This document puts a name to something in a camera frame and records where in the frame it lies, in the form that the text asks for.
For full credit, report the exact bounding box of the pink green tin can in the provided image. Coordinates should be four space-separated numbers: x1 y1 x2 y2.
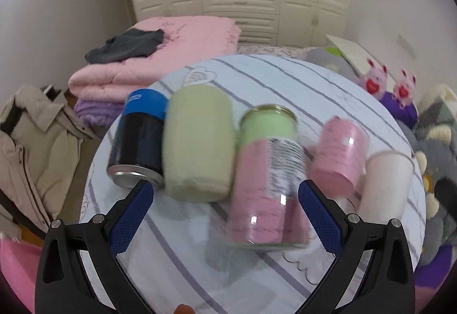
226 104 309 250

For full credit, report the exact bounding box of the pink folded quilt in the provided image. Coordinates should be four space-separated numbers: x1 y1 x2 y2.
68 15 241 102

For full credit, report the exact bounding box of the dark grey garment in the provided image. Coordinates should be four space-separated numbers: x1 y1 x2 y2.
85 28 165 64

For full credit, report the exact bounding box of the purple cushion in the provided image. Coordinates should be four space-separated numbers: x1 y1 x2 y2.
380 92 418 129

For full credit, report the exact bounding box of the white wall socket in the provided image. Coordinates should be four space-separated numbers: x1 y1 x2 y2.
396 33 418 59

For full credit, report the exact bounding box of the blue black metal can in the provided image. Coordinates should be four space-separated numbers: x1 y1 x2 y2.
107 89 168 189

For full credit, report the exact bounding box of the grey plush toy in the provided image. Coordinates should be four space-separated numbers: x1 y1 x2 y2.
397 121 456 267

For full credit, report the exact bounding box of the light green plastic cup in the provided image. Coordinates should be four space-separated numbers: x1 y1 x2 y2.
163 84 235 203

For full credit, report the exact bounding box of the beige jacket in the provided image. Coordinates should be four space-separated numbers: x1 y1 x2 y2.
1 86 95 237

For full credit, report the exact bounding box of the left pink bunny plush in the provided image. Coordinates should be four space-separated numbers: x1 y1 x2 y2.
358 58 388 100

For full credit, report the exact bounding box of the white paper cup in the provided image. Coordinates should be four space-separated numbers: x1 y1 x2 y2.
357 151 414 224

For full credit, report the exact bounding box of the pink bag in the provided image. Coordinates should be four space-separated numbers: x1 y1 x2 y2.
1 233 42 313

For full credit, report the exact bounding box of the white board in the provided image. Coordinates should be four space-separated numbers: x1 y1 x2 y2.
325 35 382 77

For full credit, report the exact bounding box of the pink bunny plush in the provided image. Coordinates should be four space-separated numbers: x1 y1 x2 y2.
358 58 388 100
392 69 416 110

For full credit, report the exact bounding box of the right pink bunny plush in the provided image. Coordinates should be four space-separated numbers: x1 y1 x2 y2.
392 69 416 110

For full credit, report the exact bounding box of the small pink can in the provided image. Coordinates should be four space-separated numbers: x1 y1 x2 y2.
308 116 370 198

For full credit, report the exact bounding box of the grey green pillow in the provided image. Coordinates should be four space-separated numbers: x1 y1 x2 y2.
302 46 359 83

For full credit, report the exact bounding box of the purple fuzzy blanket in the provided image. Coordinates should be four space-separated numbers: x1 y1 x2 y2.
74 99 124 127

